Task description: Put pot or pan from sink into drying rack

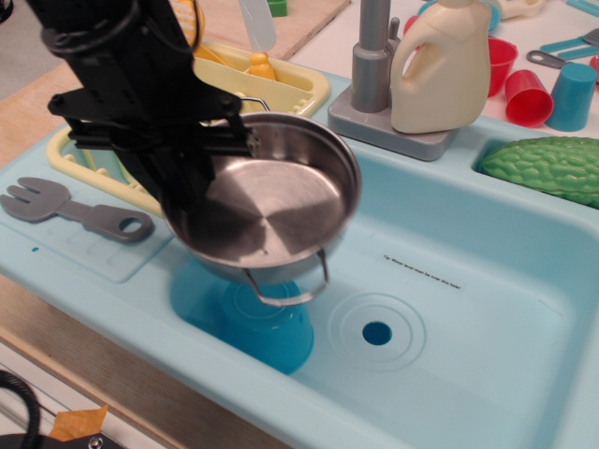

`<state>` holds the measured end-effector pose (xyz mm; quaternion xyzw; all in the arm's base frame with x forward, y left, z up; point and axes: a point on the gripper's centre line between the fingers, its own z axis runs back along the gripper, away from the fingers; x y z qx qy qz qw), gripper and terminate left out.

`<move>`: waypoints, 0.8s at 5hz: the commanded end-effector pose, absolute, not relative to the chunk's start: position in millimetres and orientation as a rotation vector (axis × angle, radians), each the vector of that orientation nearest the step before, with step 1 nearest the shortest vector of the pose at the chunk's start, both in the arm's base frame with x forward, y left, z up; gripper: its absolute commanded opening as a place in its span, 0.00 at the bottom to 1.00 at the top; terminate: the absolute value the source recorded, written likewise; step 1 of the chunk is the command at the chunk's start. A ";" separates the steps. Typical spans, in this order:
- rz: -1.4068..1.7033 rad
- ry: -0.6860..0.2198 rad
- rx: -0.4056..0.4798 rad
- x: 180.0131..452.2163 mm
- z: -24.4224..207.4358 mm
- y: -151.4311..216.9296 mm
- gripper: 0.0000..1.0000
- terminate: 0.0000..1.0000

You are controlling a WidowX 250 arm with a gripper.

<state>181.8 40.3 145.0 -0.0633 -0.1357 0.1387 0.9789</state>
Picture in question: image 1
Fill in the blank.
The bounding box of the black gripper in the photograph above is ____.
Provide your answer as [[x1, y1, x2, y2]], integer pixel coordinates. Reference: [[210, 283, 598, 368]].
[[47, 27, 258, 210]]

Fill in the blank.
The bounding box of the stainless steel pot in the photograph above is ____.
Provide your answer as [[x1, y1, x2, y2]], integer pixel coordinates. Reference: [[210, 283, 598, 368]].
[[161, 111, 361, 307]]

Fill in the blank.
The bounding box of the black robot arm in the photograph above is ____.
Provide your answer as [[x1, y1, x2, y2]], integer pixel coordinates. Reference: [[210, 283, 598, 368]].
[[30, 1, 258, 211]]

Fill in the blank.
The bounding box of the yellow drying rack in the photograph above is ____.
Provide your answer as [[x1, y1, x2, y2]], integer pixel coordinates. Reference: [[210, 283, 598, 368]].
[[46, 42, 330, 217]]

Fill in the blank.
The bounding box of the light blue toy sink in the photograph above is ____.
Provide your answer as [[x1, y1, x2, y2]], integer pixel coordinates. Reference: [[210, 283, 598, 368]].
[[0, 70, 599, 449]]

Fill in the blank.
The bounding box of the grey plastic fork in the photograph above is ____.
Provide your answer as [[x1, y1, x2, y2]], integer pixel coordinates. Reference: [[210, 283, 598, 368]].
[[1, 177, 154, 244]]

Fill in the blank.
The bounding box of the blue plastic mug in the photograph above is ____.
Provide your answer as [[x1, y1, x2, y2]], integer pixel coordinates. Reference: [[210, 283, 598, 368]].
[[218, 283, 314, 374]]

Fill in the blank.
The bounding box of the orange dish brush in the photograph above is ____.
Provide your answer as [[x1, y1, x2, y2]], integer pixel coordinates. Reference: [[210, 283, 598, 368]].
[[170, 0, 225, 65]]

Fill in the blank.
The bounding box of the green plastic block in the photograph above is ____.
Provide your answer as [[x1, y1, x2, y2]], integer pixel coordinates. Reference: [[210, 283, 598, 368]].
[[268, 0, 288, 18]]

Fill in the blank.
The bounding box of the grey toy faucet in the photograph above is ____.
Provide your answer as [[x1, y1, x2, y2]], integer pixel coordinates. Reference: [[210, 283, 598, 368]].
[[328, 1, 456, 162]]

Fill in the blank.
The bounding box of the orange tape piece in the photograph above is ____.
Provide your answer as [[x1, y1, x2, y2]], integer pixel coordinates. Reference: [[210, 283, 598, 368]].
[[49, 405, 109, 442]]

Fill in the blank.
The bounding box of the cream detergent bottle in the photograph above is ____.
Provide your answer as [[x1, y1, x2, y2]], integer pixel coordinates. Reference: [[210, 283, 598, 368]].
[[390, 1, 491, 134]]

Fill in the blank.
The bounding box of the red plastic cup upright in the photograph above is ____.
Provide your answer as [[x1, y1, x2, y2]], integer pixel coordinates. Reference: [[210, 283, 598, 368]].
[[488, 37, 519, 97]]

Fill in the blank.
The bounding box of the red plastic cup lying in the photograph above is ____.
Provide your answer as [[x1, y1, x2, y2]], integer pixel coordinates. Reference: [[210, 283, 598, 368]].
[[504, 70, 554, 128]]

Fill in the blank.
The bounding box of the green bumpy plastic gourd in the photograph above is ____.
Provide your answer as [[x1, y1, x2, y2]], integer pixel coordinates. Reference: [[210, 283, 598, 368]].
[[479, 137, 598, 209]]

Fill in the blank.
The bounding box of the blue plastic cup upside-down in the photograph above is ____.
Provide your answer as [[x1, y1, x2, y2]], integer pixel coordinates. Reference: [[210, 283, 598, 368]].
[[545, 64, 598, 132]]

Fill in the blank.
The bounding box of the teal plastic spatula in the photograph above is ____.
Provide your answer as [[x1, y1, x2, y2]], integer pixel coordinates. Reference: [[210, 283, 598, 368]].
[[540, 28, 598, 61]]

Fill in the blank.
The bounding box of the orange handled white knife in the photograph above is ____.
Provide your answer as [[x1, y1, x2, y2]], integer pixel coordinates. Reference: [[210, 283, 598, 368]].
[[239, 0, 277, 81]]

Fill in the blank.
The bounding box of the black braided cable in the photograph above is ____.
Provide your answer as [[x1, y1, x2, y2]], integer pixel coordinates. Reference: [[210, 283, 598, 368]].
[[0, 369, 42, 449]]

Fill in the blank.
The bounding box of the grey utensil handle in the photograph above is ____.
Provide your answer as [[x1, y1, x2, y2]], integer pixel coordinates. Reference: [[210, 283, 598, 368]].
[[526, 50, 568, 69]]

